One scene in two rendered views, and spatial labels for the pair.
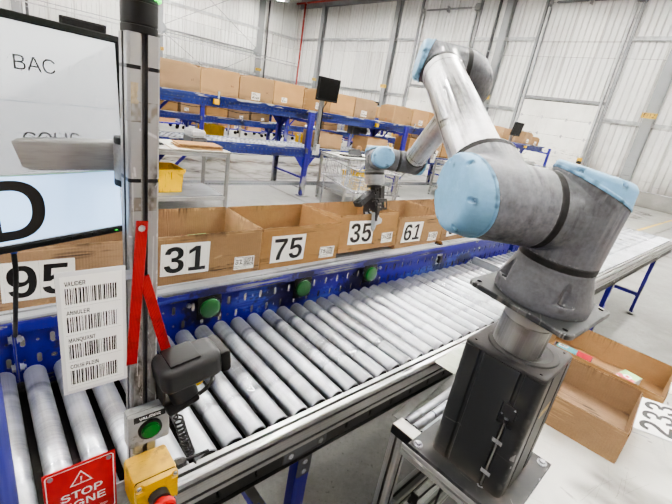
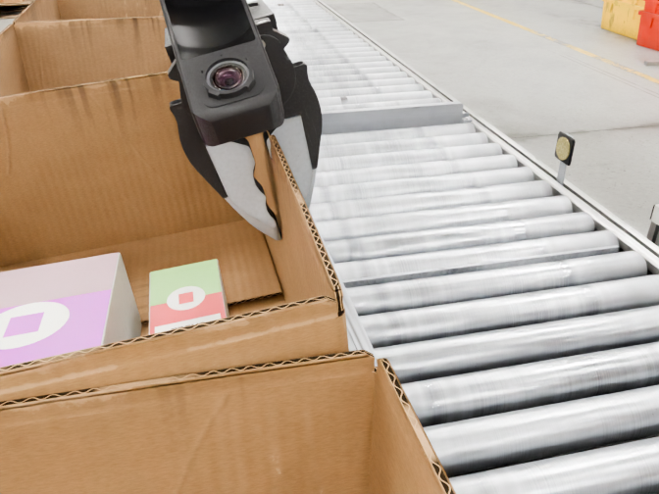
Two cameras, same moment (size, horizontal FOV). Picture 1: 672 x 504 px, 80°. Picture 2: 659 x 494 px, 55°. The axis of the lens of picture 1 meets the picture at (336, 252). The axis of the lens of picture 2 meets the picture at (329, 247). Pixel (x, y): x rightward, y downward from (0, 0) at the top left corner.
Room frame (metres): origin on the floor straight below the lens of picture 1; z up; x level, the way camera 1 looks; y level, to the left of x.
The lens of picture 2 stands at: (1.56, 0.18, 1.22)
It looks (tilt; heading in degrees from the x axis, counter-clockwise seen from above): 30 degrees down; 301
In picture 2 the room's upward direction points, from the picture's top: straight up
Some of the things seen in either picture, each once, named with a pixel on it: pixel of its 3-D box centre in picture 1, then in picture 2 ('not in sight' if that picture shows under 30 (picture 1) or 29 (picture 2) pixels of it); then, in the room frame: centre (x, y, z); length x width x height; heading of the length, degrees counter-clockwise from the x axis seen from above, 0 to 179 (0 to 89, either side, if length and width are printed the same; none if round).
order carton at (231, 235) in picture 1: (193, 242); not in sight; (1.35, 0.52, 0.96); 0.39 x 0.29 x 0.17; 134
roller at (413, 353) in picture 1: (370, 325); not in sight; (1.39, -0.18, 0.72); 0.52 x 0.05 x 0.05; 44
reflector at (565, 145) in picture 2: not in sight; (561, 164); (1.75, -0.93, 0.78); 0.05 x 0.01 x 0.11; 134
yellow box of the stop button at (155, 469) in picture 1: (173, 472); not in sight; (0.53, 0.22, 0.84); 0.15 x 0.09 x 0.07; 134
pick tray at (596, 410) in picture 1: (559, 388); not in sight; (1.07, -0.76, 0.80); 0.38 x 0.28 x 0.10; 50
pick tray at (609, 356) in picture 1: (601, 364); not in sight; (1.27, -1.01, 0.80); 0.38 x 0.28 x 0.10; 47
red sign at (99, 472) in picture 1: (102, 482); not in sight; (0.48, 0.32, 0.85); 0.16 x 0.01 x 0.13; 134
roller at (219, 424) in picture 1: (192, 385); not in sight; (0.89, 0.33, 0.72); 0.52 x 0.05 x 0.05; 44
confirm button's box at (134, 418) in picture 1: (147, 423); not in sight; (0.53, 0.27, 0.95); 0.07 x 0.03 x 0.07; 134
